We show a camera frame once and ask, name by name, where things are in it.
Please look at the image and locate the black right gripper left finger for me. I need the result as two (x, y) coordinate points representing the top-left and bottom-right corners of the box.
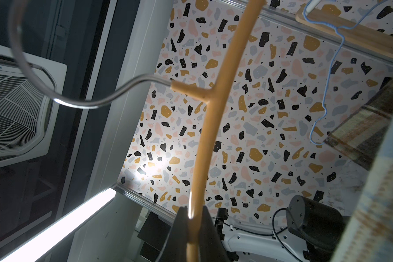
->
(156, 207), (188, 262)

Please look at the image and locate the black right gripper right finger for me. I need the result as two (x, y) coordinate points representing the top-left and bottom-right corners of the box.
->
(199, 206), (230, 262)

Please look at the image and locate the orange plastic hanger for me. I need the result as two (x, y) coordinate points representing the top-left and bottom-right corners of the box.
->
(8, 1), (265, 262)

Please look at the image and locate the blue plaid scarf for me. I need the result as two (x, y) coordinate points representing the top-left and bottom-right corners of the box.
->
(332, 119), (393, 262)

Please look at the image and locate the light blue wire hanger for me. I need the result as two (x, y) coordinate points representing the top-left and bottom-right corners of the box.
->
(302, 0), (387, 146)

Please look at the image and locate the brown plaid fringed scarf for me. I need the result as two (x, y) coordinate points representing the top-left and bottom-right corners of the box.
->
(325, 78), (393, 170)

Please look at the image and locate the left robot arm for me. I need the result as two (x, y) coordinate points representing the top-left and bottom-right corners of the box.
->
(213, 195), (350, 262)

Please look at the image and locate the ceiling light strip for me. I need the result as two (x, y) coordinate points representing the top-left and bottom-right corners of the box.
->
(1, 188), (116, 262)

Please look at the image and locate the ceiling air conditioner unit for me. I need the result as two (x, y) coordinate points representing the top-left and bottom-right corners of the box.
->
(0, 45), (59, 168)

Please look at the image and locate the white top rack rod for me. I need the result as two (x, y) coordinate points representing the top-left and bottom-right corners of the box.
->
(305, 0), (321, 15)

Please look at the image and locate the wooden clothes rack frame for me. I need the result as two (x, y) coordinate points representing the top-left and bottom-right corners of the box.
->
(308, 9), (393, 59)

